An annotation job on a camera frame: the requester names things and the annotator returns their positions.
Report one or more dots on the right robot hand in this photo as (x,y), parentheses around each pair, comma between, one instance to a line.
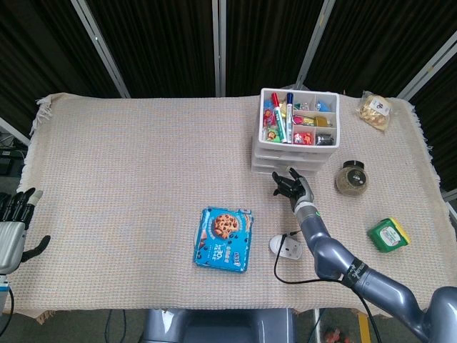
(301,189)

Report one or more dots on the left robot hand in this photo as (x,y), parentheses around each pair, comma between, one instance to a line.
(9,239)

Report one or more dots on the clear plastic drawer with dice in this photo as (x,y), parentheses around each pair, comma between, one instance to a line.
(264,170)

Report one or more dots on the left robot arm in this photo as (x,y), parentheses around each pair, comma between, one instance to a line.
(3,289)

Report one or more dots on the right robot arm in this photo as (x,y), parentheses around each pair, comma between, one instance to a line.
(328,250)

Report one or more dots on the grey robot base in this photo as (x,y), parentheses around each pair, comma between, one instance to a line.
(214,327)

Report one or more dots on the blue cookie package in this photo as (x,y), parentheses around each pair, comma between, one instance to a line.
(221,239)

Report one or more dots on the glass spice jar black lid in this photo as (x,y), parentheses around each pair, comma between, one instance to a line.
(351,178)

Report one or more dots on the small red trinkets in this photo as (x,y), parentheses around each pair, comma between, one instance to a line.
(302,138)

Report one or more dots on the black binder clip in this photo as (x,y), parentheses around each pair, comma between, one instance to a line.
(324,140)

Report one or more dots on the white computer mouse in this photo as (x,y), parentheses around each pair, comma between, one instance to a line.
(276,244)

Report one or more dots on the red capped marker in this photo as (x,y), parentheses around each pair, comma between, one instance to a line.
(279,118)

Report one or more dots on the blue capped marker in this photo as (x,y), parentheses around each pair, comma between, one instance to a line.
(290,114)

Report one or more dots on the small blue trinket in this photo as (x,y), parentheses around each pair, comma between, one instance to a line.
(324,106)

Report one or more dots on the green yellow sponge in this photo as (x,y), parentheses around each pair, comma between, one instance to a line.
(387,236)

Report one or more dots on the clear snack bag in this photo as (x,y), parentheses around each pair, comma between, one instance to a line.
(373,110)

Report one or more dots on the beige woven tablecloth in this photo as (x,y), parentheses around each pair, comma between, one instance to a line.
(143,178)

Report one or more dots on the black pleated curtain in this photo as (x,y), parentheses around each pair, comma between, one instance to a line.
(160,46)

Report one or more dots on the white drawer organizer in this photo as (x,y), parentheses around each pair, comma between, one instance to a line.
(264,143)

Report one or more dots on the aluminium frame post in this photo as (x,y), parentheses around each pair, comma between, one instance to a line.
(219,46)
(314,46)
(14,130)
(428,64)
(101,50)

